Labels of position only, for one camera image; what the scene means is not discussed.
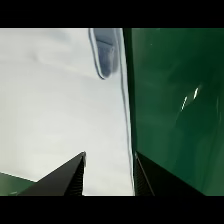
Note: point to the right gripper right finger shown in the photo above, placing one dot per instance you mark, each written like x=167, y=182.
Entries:
x=156, y=181

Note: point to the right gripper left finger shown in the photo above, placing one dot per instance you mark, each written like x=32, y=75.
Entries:
x=68, y=180

